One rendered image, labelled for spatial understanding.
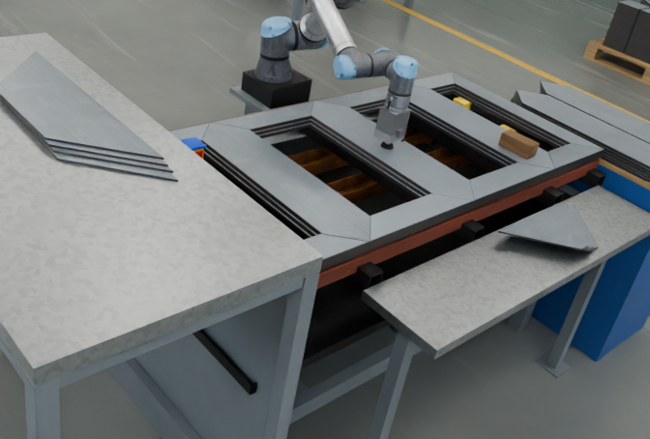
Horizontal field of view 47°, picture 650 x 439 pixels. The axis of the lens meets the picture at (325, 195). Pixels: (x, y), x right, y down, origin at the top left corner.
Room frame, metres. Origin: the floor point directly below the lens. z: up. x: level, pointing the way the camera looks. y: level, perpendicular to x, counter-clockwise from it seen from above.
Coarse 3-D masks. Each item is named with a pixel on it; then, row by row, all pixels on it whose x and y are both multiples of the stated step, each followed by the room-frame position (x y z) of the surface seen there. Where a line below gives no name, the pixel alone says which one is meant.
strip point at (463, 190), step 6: (456, 186) 2.04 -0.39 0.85; (462, 186) 2.04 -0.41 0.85; (468, 186) 2.05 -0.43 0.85; (438, 192) 1.97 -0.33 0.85; (444, 192) 1.98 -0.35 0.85; (450, 192) 1.99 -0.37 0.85; (456, 192) 1.99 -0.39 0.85; (462, 192) 2.00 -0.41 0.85; (468, 192) 2.01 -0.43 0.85; (462, 198) 1.97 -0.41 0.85; (468, 198) 1.97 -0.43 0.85
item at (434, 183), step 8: (432, 176) 2.07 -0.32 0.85; (440, 176) 2.08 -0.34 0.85; (448, 176) 2.09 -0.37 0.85; (456, 176) 2.10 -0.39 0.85; (424, 184) 2.01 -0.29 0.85; (432, 184) 2.02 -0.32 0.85; (440, 184) 2.03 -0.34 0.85; (448, 184) 2.04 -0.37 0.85; (456, 184) 2.05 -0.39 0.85; (432, 192) 1.97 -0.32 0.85
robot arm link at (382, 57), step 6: (378, 48) 2.34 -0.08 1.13; (384, 48) 2.33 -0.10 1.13; (372, 54) 2.27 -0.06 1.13; (378, 54) 2.28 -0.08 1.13; (384, 54) 2.29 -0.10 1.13; (390, 54) 2.29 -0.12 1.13; (396, 54) 2.31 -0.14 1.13; (378, 60) 2.26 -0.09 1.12; (384, 60) 2.27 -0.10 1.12; (390, 60) 2.26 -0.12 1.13; (378, 66) 2.25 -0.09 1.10; (384, 66) 2.25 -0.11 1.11; (378, 72) 2.25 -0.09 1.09; (384, 72) 2.25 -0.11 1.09
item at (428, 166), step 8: (424, 160) 2.17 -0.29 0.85; (432, 160) 2.18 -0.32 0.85; (400, 168) 2.08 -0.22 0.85; (408, 168) 2.09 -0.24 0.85; (416, 168) 2.10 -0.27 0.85; (424, 168) 2.11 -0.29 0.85; (432, 168) 2.12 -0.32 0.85; (440, 168) 2.13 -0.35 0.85; (448, 168) 2.14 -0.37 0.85; (408, 176) 2.04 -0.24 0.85; (416, 176) 2.05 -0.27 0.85; (424, 176) 2.06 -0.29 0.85
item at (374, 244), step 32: (352, 96) 2.58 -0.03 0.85; (384, 96) 2.64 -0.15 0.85; (288, 128) 2.26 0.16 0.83; (320, 128) 2.30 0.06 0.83; (448, 128) 2.49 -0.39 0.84; (224, 160) 1.94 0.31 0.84; (512, 160) 2.30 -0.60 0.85; (256, 192) 1.81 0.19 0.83; (416, 192) 1.99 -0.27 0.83; (512, 192) 2.12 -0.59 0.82; (416, 224) 1.78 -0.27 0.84; (352, 256) 1.60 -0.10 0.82
